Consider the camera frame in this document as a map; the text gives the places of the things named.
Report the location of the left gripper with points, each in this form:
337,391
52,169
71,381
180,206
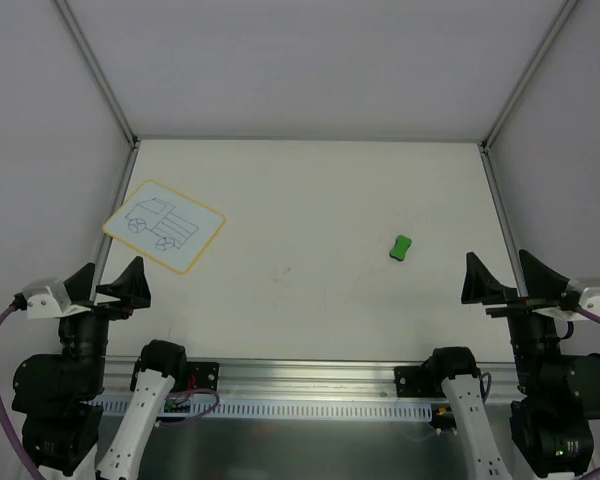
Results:
105,306

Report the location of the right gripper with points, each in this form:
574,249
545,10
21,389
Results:
516,305

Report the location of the yellow-framed small whiteboard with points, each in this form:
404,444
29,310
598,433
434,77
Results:
165,226

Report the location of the green whiteboard eraser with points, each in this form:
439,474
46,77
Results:
400,248

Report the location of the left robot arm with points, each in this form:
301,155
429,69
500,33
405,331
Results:
56,392

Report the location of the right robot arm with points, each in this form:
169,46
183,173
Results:
561,393

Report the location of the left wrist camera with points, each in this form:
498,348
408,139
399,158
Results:
47,299

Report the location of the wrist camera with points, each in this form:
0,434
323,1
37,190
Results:
583,293
47,299

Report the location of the right aluminium frame post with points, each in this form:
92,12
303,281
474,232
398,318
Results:
533,65

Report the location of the aluminium frame post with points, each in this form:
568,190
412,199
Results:
533,65
71,24

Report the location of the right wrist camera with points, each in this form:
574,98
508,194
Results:
583,293

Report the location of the white slotted cable duct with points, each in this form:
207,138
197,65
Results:
392,411

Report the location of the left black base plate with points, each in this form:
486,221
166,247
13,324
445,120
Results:
198,374

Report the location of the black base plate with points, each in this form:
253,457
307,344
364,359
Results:
198,374
425,381

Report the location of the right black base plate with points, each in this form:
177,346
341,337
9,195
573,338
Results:
425,381

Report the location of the aluminium mounting rail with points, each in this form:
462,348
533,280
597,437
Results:
311,380

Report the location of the left aluminium frame post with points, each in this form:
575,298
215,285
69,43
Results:
71,24

